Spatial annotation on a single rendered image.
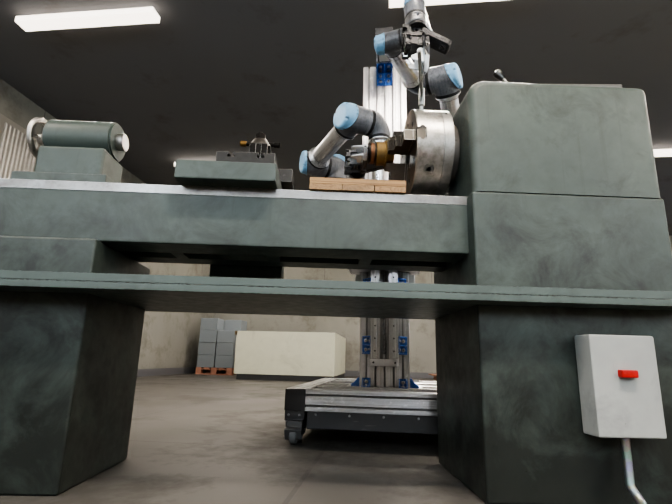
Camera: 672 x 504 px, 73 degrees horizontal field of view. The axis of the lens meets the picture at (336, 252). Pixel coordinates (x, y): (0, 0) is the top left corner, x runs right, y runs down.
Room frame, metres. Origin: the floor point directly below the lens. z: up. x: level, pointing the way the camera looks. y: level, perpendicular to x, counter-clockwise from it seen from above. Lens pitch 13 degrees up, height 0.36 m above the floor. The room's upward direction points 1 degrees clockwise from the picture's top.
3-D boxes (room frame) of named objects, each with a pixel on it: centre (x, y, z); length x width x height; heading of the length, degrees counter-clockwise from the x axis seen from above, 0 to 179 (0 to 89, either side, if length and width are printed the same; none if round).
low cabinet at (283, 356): (8.40, 0.68, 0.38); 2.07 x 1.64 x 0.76; 174
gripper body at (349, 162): (1.60, -0.07, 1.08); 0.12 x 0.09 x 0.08; 1
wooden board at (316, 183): (1.49, -0.06, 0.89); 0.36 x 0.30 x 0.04; 2
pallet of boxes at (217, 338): (9.58, 2.24, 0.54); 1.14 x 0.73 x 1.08; 173
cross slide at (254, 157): (1.49, 0.29, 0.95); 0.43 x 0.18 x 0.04; 2
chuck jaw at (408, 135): (1.40, -0.23, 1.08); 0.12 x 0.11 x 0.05; 2
